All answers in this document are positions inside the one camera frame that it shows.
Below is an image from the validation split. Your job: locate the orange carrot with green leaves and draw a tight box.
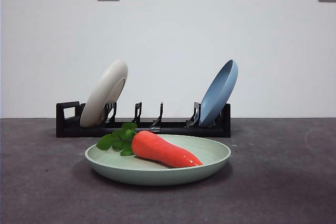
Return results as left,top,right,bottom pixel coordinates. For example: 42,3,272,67
96,122,204,168

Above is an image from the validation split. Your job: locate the green plate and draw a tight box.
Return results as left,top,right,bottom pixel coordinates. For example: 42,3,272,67
84,134,232,186

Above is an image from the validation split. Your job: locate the black plate rack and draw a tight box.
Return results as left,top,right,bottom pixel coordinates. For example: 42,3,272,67
56,100,232,138

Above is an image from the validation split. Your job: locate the blue plate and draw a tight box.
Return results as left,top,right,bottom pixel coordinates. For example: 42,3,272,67
198,59,239,127

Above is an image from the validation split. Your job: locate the cream plate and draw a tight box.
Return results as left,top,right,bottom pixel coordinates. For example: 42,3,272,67
80,59,129,127

